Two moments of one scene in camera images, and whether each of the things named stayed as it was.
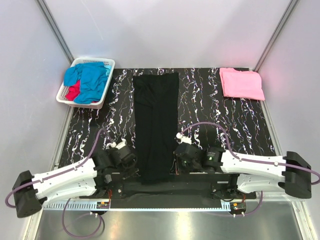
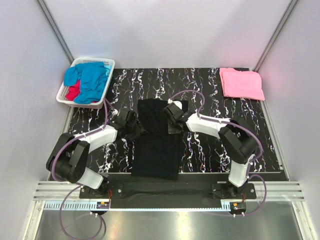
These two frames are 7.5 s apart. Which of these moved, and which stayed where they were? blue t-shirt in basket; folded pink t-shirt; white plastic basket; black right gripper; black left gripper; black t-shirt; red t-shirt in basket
Moved: black left gripper; black t-shirt; black right gripper
Stayed: folded pink t-shirt; blue t-shirt in basket; white plastic basket; red t-shirt in basket
